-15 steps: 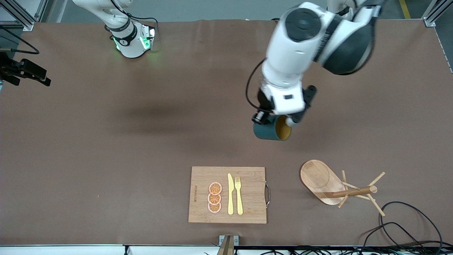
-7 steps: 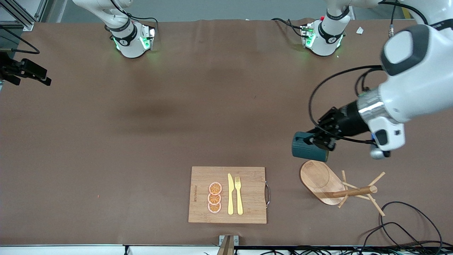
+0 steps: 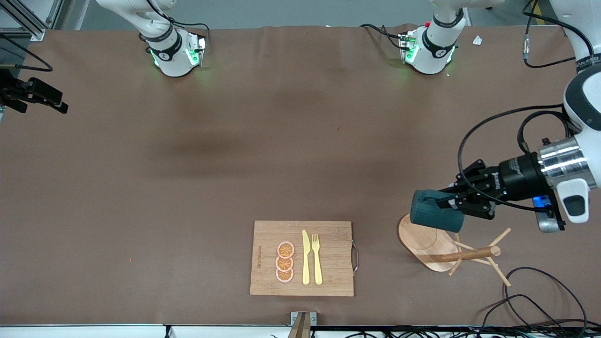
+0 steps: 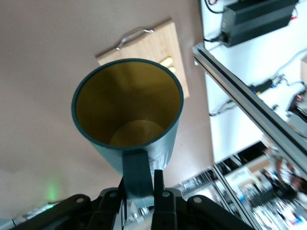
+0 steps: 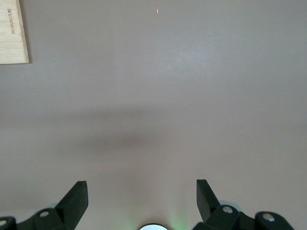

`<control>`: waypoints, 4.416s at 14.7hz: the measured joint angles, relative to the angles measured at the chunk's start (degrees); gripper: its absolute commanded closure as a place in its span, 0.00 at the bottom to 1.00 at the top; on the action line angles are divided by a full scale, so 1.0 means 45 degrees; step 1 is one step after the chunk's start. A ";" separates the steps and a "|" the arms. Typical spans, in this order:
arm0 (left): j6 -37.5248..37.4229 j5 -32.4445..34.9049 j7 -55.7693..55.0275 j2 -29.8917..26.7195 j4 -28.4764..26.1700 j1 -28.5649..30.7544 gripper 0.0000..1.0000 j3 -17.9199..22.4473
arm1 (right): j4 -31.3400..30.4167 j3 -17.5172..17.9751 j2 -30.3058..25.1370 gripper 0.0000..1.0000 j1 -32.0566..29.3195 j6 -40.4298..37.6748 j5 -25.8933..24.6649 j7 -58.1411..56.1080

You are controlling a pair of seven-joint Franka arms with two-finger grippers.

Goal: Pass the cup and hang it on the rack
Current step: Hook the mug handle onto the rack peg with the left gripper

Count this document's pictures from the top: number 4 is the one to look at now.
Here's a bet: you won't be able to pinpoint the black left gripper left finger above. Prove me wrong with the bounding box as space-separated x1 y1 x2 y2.
14 177 126 230

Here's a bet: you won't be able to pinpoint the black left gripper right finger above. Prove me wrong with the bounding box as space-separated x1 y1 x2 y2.
151 169 255 230

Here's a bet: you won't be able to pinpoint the teal cup with yellow inside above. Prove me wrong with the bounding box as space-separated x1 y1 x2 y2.
71 58 185 209

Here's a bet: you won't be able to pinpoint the yellow plastic fork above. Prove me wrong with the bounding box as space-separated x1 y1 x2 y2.
159 56 174 67

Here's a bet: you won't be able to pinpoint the black connector block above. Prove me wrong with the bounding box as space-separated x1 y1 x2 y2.
249 80 274 93

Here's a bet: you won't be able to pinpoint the black power supply box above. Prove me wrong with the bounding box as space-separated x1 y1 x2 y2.
222 0 300 48

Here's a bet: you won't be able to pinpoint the aluminium shelf frame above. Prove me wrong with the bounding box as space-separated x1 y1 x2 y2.
211 162 255 230

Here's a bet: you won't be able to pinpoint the aluminium profile post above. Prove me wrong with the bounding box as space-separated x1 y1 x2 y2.
191 43 307 168

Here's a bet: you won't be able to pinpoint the bamboo cutting board, metal handle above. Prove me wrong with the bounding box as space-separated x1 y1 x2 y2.
95 16 190 99

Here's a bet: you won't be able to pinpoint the black power plug cable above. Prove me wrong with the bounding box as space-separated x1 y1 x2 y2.
203 33 227 44

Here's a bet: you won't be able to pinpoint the red and black wires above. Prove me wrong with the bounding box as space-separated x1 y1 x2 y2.
205 0 225 14

